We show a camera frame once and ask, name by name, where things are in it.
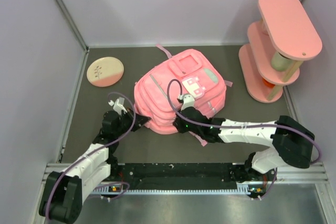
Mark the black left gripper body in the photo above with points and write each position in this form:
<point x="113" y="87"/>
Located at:
<point x="126" y="123"/>

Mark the pink student backpack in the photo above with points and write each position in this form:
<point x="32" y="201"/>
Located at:
<point x="189" y="72"/>

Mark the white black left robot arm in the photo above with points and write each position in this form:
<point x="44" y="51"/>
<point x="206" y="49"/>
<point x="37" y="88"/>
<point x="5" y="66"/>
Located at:
<point x="66" y="191"/>

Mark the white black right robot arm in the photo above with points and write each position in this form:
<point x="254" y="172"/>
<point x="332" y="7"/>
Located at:
<point x="287" y="142"/>

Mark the cream and pink plate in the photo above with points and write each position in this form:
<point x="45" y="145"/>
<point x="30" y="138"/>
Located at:
<point x="105" y="72"/>

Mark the orange bowl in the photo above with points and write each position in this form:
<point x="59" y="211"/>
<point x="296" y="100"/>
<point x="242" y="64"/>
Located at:
<point x="268" y="84"/>

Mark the pale green cup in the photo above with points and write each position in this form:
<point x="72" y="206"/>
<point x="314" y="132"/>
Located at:
<point x="279" y="62"/>

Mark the pink three-tier wooden shelf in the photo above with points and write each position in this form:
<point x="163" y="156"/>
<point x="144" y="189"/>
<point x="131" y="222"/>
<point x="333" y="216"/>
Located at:
<point x="284" y="27"/>

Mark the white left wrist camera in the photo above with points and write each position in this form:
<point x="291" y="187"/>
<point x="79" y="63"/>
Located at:
<point x="118" y="106"/>

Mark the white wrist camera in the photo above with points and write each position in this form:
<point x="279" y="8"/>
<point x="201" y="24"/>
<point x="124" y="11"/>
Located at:
<point x="118" y="106"/>
<point x="186" y="101"/>

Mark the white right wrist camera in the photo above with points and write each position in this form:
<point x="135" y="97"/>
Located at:
<point x="186" y="101"/>

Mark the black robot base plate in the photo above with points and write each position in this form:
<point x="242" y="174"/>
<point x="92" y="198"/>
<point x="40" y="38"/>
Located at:
<point x="176" y="176"/>

